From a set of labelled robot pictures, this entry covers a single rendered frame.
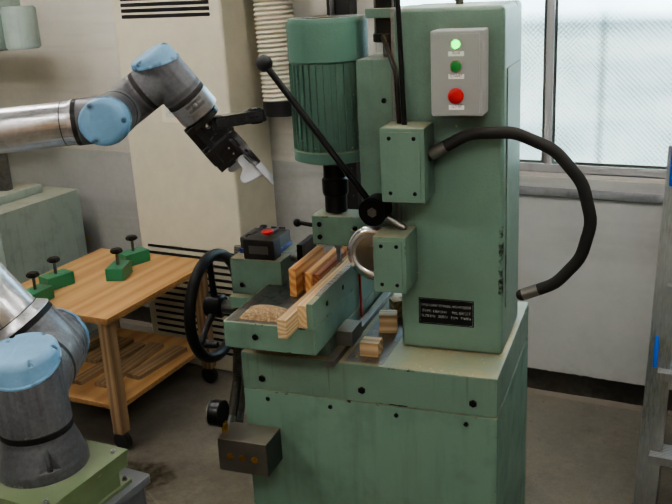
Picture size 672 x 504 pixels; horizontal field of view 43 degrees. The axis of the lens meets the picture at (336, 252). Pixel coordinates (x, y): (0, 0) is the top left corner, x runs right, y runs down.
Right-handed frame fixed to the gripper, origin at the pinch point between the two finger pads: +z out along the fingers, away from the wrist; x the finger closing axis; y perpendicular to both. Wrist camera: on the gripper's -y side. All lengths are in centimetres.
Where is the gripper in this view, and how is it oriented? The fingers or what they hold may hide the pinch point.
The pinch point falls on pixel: (267, 176)
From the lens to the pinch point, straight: 192.8
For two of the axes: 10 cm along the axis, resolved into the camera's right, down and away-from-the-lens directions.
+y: -7.4, 6.7, -0.8
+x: 3.4, 2.7, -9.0
